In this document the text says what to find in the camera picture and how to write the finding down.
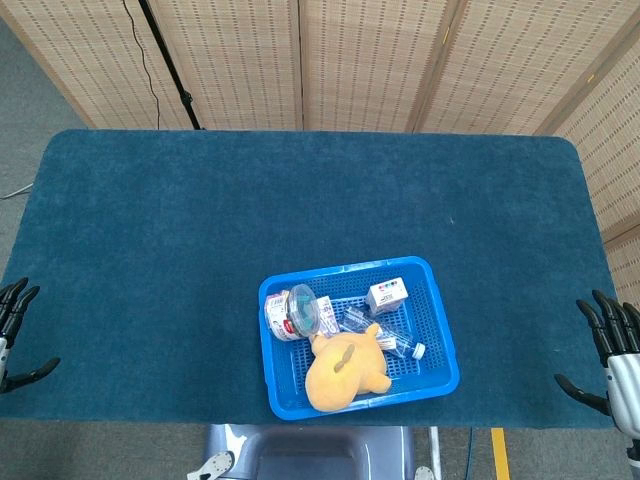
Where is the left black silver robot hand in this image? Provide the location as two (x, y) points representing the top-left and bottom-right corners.
(0, 277), (62, 395)

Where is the teal table cloth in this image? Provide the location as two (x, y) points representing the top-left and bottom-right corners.
(0, 128), (617, 430)

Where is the clear plastic water bottle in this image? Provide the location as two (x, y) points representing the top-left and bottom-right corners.
(342, 305), (427, 360)

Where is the bamboo screen panel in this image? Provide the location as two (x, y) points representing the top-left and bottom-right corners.
(0, 0), (199, 130)
(298, 0), (454, 133)
(552, 44), (640, 306)
(413, 0), (640, 135)
(148, 0), (304, 131)

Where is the white metal bar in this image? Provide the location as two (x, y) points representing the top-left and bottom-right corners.
(428, 426), (443, 480)

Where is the yellow plush dinosaur toy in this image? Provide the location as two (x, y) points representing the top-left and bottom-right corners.
(304, 322), (394, 414)

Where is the purple juice carton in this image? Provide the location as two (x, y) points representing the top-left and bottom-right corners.
(317, 295), (341, 335)

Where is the black tripod pole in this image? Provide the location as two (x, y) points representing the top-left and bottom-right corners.
(138, 0), (207, 131)

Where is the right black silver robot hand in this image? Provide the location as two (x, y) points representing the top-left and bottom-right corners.
(553, 288), (640, 436)

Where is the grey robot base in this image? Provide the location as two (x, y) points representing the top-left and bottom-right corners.
(187, 423), (436, 480)

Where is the yellow floor tape strip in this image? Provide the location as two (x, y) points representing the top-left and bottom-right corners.
(490, 427), (511, 480)

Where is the white milk carton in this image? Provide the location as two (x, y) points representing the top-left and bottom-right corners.
(366, 277), (409, 316)

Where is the white floor cable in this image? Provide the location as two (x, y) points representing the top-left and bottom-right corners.
(0, 182), (34, 201)

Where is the blue perforated plastic basket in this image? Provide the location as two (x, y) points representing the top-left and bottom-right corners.
(257, 255), (461, 421)

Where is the clear jar of binder clips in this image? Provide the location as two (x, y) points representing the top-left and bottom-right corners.
(263, 283), (324, 343)

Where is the thin black cable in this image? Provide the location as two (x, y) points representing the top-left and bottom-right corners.
(122, 0), (162, 130)

